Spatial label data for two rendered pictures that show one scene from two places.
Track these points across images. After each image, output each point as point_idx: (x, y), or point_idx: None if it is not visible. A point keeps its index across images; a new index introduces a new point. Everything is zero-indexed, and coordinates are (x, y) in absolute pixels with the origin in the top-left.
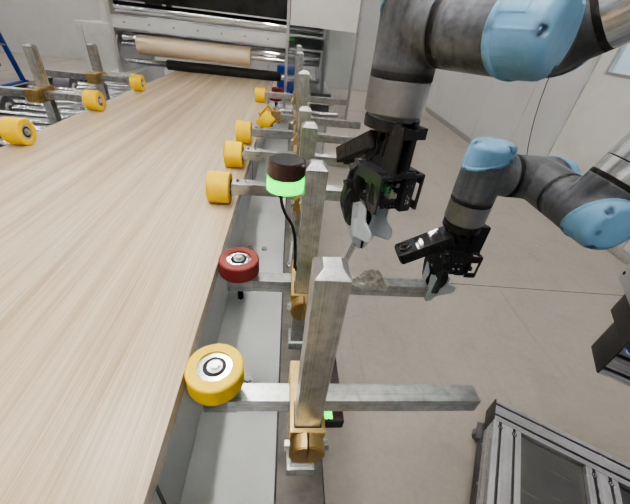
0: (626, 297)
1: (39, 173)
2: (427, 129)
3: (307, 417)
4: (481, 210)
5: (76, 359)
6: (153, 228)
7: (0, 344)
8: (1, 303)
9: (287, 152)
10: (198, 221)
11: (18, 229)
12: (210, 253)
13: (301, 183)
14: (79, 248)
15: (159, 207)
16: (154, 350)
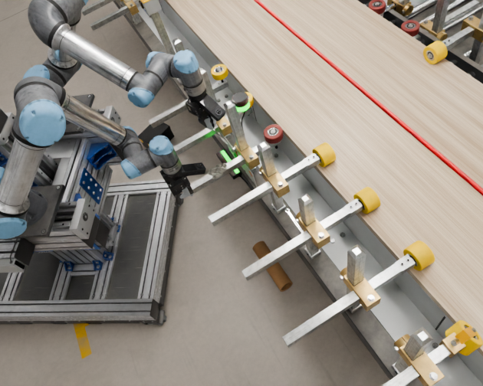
0: (87, 239)
1: (445, 112)
2: (183, 88)
3: None
4: (163, 171)
5: (280, 80)
6: (326, 122)
7: (303, 71)
8: (322, 75)
9: (326, 222)
10: (315, 139)
11: (372, 89)
12: (287, 128)
13: None
14: (336, 98)
15: (345, 135)
16: (264, 93)
